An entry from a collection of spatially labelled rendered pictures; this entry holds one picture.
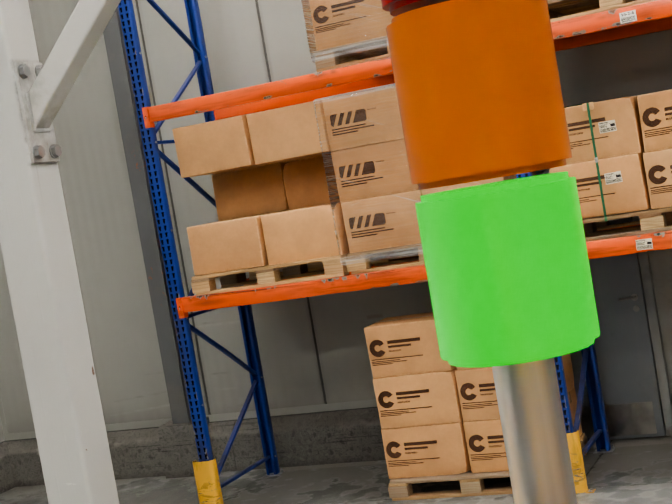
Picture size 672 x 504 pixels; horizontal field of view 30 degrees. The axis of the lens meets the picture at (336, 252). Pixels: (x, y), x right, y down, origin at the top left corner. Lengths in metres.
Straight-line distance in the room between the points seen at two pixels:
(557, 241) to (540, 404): 0.05
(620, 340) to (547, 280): 9.14
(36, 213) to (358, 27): 5.80
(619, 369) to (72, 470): 6.97
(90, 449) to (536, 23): 2.64
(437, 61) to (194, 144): 8.74
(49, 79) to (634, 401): 7.21
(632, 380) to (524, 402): 9.16
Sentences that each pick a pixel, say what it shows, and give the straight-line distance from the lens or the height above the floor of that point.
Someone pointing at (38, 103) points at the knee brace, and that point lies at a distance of 2.92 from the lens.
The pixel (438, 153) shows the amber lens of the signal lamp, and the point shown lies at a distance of 0.37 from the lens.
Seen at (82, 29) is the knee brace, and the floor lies 2.65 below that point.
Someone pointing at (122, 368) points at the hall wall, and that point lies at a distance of 11.24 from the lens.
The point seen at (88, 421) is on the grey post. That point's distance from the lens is 2.97.
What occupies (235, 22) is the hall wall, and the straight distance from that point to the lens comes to 10.43.
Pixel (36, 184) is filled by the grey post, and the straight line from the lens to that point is 2.91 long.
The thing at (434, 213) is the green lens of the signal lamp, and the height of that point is 2.21.
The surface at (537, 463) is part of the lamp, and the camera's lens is 0.39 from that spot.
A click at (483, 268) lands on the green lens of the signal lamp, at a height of 2.19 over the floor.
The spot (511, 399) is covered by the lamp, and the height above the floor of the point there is 2.15.
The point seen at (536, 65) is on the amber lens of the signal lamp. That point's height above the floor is 2.25.
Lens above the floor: 2.22
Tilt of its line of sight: 3 degrees down
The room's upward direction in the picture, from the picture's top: 10 degrees counter-clockwise
